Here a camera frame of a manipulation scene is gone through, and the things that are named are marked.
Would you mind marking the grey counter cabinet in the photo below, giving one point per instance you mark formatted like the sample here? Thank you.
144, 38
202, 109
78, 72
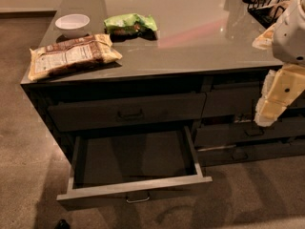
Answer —
201, 43

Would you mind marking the black object on floor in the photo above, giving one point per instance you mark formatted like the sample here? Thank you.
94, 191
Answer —
62, 224

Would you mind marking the black wire basket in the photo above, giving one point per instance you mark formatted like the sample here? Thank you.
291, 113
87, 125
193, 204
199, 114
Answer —
266, 12

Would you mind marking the brown white snack bag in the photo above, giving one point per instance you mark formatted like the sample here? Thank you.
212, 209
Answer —
70, 55

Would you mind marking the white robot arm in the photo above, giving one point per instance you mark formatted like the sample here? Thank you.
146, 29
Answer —
286, 38

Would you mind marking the green snack bag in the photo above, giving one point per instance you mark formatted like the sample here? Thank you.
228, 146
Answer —
129, 24

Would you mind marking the robot gripper body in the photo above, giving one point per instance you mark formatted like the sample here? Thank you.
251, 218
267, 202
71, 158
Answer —
290, 38

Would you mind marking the white ceramic bowl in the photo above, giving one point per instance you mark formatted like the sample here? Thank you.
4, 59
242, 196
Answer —
73, 25

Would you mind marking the grey drawer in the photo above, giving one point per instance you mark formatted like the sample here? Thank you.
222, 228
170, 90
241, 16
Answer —
227, 134
108, 113
132, 169
232, 99
247, 153

